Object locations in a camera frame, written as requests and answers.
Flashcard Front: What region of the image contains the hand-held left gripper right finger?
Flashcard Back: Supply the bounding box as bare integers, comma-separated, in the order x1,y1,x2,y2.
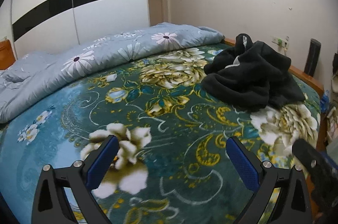
226,136,313,224

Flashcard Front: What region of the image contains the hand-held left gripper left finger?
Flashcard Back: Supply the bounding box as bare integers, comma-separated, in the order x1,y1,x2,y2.
32,135,119,224

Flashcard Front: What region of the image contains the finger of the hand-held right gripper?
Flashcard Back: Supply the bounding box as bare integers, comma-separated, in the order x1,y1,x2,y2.
292,138,338,215

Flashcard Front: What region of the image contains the black and white hoodie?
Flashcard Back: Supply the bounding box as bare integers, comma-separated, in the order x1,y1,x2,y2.
202,33,307,112

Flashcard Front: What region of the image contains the pale bag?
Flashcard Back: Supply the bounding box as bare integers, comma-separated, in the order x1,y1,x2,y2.
326,105,338,153

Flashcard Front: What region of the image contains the blue bottle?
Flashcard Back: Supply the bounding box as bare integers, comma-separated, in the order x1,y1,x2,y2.
320,90,331,111

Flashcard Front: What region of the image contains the teal floral blanket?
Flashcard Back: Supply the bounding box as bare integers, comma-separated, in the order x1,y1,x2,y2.
0,43,324,224

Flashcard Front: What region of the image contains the light blue daisy duvet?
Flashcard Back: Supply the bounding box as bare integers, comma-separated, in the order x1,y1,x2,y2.
0,22,226,124

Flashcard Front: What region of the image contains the black tower appliance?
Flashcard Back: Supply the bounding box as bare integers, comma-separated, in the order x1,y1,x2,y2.
304,39,322,78

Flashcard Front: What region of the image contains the orange wooden headboard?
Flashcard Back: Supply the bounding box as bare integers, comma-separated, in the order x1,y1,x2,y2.
0,39,18,71

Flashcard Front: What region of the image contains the white wardrobe with black stripe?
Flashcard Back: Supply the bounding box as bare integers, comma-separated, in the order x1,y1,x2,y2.
11,0,151,59

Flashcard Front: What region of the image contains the wall power outlet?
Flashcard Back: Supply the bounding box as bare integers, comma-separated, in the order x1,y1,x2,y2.
272,36,290,52

